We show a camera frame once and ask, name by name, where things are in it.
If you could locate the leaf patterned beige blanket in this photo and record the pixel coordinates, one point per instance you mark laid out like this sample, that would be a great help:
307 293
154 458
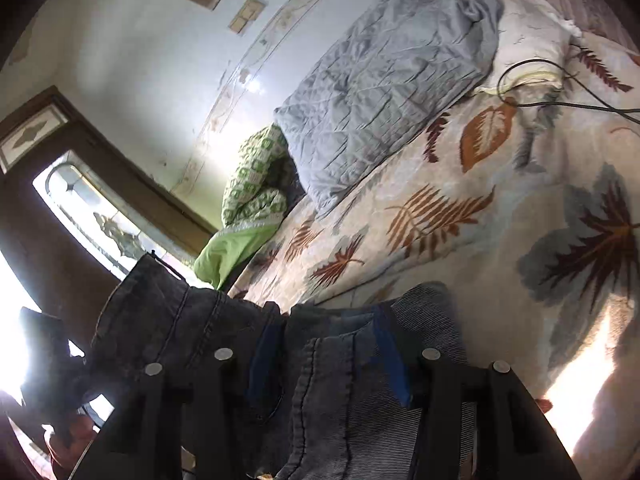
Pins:
527 209

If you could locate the green patterned quilt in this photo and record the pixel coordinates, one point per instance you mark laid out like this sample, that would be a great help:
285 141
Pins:
263 189

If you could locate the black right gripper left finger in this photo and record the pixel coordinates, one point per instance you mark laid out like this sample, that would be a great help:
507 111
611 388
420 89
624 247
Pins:
225 374

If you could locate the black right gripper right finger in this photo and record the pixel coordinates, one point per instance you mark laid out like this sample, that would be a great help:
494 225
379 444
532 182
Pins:
423 379

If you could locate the brown wooden door frame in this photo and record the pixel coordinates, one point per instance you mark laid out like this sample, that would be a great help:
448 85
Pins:
39 249

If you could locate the beige wall switch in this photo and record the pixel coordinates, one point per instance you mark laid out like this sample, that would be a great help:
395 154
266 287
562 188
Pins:
249 13

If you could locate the white floral pillow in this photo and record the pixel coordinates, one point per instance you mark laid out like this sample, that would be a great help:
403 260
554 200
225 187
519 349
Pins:
533 44

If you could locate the stained glass door window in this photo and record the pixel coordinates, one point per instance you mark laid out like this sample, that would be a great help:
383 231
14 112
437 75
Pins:
102 222

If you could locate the grey denim pants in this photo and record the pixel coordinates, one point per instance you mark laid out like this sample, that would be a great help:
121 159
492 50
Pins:
320 394

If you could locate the grey quilted blanket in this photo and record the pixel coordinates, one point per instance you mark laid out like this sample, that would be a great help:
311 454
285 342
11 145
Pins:
392 73

